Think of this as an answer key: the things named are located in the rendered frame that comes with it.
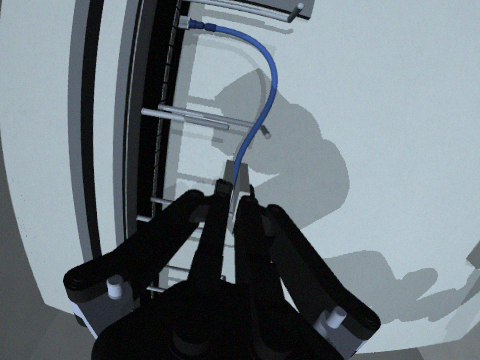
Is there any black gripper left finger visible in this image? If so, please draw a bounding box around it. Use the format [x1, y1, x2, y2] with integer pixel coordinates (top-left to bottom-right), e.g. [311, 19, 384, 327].
[63, 160, 235, 355]

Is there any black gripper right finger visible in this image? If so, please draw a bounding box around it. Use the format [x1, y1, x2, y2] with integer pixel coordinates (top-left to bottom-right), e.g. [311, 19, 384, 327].
[232, 162, 381, 360]

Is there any blue cable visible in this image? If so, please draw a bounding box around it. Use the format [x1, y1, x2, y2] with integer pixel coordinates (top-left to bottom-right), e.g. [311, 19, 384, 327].
[204, 23, 278, 190]

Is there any black patch panel rack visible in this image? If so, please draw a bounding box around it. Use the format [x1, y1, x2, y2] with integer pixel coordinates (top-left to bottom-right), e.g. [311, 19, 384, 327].
[68, 0, 315, 263]

